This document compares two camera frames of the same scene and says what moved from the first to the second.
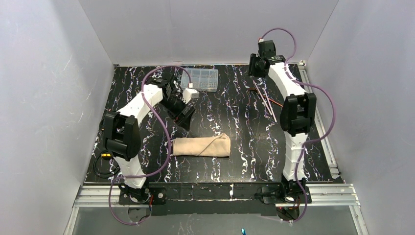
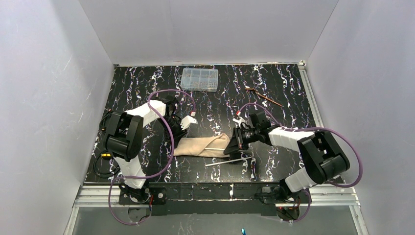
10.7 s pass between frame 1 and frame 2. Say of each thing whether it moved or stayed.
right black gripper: moved
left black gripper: moved
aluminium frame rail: stayed
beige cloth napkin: stayed
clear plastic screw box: stayed
